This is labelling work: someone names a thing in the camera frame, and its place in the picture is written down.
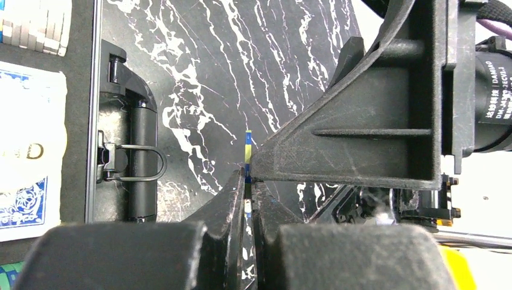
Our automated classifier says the blue playing card deck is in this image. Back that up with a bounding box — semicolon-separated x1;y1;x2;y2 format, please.
1;62;68;242

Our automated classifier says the blue green chip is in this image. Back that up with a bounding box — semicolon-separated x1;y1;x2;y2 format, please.
244;130;252;216

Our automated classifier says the black poker chip case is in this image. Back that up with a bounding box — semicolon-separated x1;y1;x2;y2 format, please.
0;0;168;265

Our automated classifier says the green orange chip row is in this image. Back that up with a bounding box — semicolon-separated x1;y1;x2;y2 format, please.
1;0;72;57

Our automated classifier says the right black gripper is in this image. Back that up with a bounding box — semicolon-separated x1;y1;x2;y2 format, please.
251;1;511;190

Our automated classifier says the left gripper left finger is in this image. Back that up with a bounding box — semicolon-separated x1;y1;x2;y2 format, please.
14;169;245;289

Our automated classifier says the yellow round button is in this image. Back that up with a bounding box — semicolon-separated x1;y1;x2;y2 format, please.
1;123;67;193

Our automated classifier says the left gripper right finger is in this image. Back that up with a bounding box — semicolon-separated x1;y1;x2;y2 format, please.
252;182;456;289

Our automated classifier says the teal green chip row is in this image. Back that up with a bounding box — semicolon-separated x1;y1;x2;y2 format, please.
0;262;24;290

